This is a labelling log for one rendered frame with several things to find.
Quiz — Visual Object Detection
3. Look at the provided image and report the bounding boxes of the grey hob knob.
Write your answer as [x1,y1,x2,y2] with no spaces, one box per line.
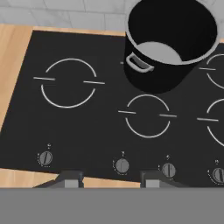
[114,157,130,174]
[38,150,53,166]
[211,167,224,183]
[161,162,177,179]

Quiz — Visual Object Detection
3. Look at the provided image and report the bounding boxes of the black cooking pot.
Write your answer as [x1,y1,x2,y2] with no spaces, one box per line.
[122,0,219,95]

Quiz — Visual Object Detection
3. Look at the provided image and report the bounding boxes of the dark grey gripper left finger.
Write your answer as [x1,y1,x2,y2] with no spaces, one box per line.
[32,171,85,189]

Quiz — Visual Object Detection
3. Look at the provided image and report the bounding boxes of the black hob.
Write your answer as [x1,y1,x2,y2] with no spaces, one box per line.
[0,30,224,189]

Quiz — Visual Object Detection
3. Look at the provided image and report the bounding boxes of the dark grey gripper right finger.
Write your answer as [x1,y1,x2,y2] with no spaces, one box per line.
[139,170,189,189]

